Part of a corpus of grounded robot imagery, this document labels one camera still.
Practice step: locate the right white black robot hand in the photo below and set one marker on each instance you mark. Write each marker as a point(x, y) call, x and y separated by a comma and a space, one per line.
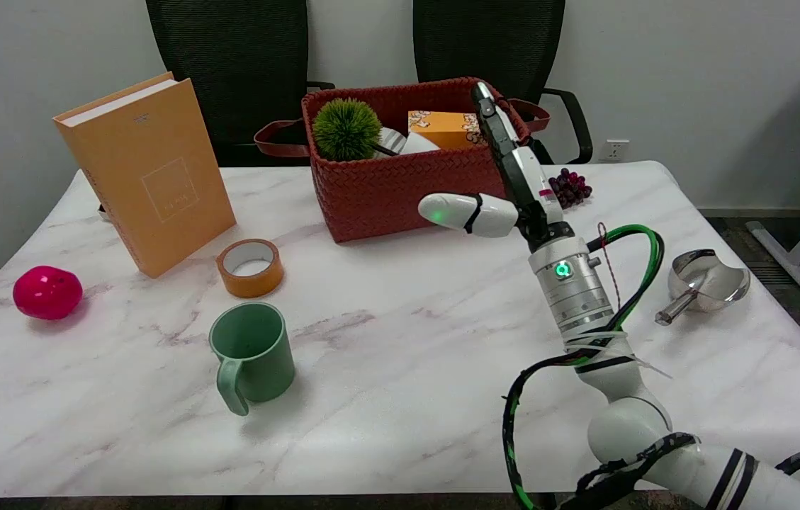
point(524, 185)

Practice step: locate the white wall socket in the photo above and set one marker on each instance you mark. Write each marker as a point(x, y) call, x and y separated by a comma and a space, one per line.
point(615, 150)

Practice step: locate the red woven basket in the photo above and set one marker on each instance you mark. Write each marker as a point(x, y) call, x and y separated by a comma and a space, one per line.
point(400, 191)

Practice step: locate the pink plastic ball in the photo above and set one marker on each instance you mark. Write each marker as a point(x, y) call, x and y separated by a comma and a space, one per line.
point(47, 292)

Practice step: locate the white striped cup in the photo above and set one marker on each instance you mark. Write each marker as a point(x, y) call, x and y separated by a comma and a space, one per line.
point(414, 144)

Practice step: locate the orange hardcover book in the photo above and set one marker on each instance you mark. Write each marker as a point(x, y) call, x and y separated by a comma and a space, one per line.
point(159, 177)

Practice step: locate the steel scoop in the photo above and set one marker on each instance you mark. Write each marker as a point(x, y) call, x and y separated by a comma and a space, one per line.
point(708, 280)

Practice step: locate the purple grape bunch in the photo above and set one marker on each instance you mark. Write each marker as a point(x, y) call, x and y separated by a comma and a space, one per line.
point(571, 188)

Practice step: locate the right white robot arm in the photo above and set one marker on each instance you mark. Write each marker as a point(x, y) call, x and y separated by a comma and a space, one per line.
point(573, 297)

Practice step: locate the green mug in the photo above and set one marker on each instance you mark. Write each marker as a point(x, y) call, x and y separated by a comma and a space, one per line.
point(258, 354)

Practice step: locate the orange patterned box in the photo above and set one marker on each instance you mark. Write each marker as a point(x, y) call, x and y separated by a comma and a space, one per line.
point(442, 129)

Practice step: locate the green spiky plant ball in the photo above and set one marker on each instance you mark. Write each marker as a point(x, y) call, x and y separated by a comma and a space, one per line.
point(346, 129)

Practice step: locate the black mesh office chair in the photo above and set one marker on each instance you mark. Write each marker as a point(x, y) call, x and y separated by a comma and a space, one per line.
point(499, 42)
point(229, 71)

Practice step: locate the orange tape roll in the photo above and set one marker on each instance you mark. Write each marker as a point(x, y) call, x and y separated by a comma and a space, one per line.
point(251, 276)

